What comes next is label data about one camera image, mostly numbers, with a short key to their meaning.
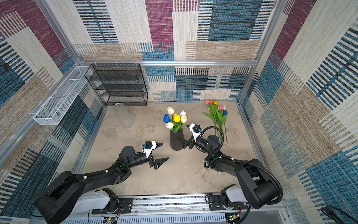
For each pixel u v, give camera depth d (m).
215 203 0.73
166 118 0.71
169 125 0.70
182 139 0.73
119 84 1.09
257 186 0.43
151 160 0.69
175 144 0.90
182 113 0.76
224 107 1.13
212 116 1.08
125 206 0.73
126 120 0.99
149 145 0.65
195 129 0.67
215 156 0.69
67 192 0.43
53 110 0.71
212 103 1.14
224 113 1.08
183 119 0.70
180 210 0.73
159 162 0.70
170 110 0.75
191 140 0.72
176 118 0.71
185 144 0.70
